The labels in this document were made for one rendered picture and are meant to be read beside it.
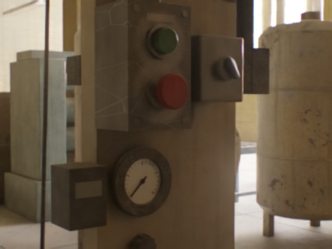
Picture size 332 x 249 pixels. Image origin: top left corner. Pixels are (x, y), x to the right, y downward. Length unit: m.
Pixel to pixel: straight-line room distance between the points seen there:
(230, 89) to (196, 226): 0.20
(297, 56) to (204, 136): 4.77
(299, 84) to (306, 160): 0.76
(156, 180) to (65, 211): 0.14
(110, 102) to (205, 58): 0.14
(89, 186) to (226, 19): 0.32
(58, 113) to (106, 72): 6.12
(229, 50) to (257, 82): 0.19
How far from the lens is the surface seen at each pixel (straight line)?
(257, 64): 0.88
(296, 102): 5.49
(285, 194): 5.61
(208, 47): 0.68
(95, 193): 0.63
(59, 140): 6.77
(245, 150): 7.05
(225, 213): 0.80
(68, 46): 8.32
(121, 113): 0.60
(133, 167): 0.68
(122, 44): 0.60
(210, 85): 0.67
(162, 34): 0.60
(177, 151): 0.73
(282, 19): 9.28
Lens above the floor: 1.51
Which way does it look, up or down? 3 degrees down
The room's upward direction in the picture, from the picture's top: straight up
